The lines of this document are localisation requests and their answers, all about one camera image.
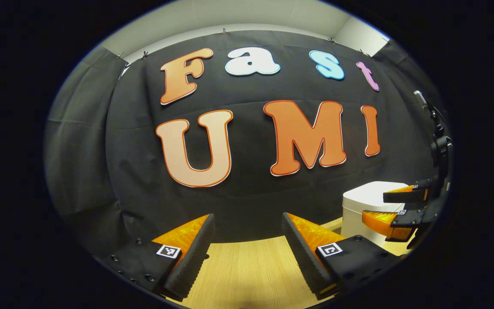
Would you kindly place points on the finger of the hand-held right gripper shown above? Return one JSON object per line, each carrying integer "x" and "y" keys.
{"x": 401, "y": 197}
{"x": 410, "y": 218}

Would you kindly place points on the wooden desktop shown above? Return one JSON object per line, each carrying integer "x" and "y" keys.
{"x": 247, "y": 266}

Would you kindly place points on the white desktop garbage bin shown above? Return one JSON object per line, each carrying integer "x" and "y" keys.
{"x": 358, "y": 201}

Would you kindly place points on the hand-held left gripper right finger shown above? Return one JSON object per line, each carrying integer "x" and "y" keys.
{"x": 300, "y": 257}

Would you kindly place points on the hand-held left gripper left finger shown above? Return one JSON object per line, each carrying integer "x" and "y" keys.
{"x": 195, "y": 257}

